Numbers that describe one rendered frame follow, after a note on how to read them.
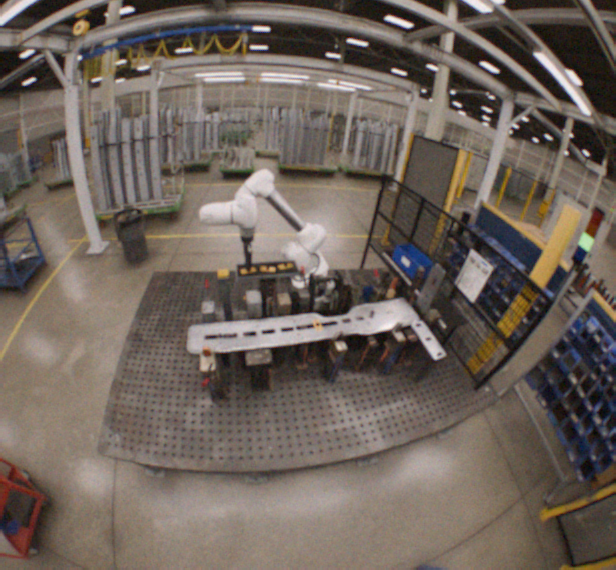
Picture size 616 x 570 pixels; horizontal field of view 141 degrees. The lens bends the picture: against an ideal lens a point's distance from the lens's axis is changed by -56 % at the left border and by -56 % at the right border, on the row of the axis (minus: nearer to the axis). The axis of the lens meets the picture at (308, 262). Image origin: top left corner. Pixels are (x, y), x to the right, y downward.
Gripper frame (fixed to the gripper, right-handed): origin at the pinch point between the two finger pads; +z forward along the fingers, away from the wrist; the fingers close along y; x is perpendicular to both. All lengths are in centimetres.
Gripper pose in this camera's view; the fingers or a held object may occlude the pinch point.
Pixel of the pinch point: (247, 265)
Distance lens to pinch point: 144.5
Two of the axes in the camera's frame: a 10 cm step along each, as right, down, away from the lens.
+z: -1.1, 8.2, 5.7
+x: 9.0, -1.7, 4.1
